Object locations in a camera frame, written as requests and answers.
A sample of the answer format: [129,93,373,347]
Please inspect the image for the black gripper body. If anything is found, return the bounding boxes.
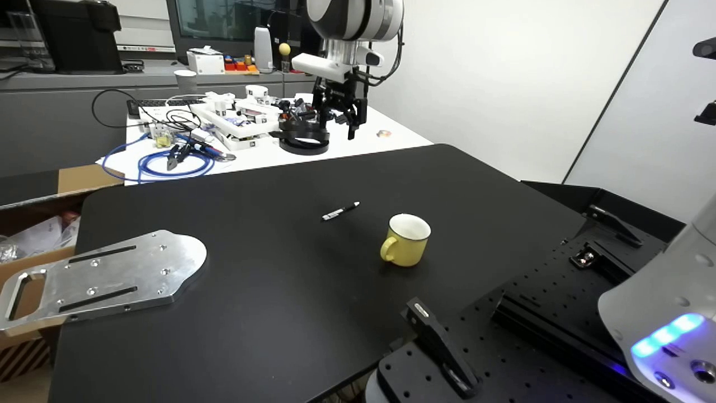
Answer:
[311,70,372,109]

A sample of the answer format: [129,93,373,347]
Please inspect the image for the black and white marker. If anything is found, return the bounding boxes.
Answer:
[321,198,362,225]

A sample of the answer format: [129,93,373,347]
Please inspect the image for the yellow mug cup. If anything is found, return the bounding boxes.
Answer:
[377,210,435,272]

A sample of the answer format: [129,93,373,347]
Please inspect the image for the small white box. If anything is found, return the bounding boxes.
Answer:
[184,44,228,77]

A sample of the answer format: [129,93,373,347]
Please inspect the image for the black pliers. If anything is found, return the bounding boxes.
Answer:
[164,138,202,173]

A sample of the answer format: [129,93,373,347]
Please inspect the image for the long black toggle clamp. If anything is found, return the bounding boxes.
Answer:
[569,203,645,273]
[402,295,481,398]

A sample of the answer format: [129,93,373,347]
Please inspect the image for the slotted grey metal plate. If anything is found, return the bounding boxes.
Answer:
[0,226,211,337]

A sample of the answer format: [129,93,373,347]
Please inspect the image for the black perforated breadboard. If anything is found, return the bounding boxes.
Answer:
[362,181,690,403]

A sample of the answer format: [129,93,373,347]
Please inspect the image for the brown cardboard box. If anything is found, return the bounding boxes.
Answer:
[0,162,125,387]

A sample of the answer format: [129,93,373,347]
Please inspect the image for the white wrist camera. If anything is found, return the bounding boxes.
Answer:
[288,49,353,86]

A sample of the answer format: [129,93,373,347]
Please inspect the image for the black cable coil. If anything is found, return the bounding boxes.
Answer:
[278,118,332,157]

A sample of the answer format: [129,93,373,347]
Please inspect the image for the blue coiled cable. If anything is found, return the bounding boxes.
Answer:
[99,133,219,187]

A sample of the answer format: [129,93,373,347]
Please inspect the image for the thin black cable loop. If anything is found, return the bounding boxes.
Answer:
[89,86,146,133]

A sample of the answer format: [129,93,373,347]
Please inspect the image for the black mounting rail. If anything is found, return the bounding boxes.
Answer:
[490,244,652,387]

